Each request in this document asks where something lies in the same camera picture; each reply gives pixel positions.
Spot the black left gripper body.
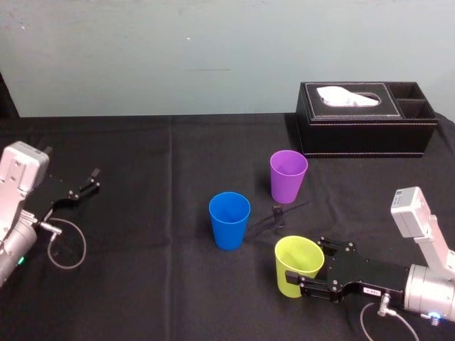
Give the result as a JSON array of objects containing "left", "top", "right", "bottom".
[{"left": 21, "top": 170, "right": 74, "bottom": 223}]

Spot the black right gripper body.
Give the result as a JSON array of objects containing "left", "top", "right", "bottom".
[{"left": 325, "top": 251, "right": 410, "bottom": 296}]

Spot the yellow-green plastic cup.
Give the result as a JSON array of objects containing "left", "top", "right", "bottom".
[{"left": 274, "top": 235, "right": 326, "bottom": 298}]

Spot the dark upright panel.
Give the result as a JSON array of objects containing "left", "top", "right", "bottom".
[{"left": 0, "top": 70, "right": 21, "bottom": 119}]

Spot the small black plastic piece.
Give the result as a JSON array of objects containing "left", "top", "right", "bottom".
[{"left": 272, "top": 205, "right": 286, "bottom": 229}]

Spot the purple plastic cup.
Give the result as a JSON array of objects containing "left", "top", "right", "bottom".
[{"left": 269, "top": 149, "right": 309, "bottom": 205}]

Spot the blue plastic cup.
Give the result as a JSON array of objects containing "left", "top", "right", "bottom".
[{"left": 208, "top": 192, "right": 252, "bottom": 252}]

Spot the black leather tissue box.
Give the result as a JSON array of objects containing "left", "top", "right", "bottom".
[{"left": 294, "top": 81, "right": 439, "bottom": 159}]

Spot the black table cloth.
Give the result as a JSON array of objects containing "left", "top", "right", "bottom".
[{"left": 0, "top": 112, "right": 455, "bottom": 341}]

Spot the white tissue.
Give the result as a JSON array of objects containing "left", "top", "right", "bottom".
[{"left": 316, "top": 86, "right": 380, "bottom": 108}]

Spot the thin grey right gripper cable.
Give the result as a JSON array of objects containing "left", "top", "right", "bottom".
[{"left": 360, "top": 294, "right": 421, "bottom": 341}]

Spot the thin grey gripper cable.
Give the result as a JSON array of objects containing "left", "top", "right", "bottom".
[
  {"left": 360, "top": 294, "right": 421, "bottom": 341},
  {"left": 38, "top": 218, "right": 87, "bottom": 270}
]

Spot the thin grey left gripper cable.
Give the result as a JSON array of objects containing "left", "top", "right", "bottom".
[{"left": 38, "top": 218, "right": 87, "bottom": 270}]

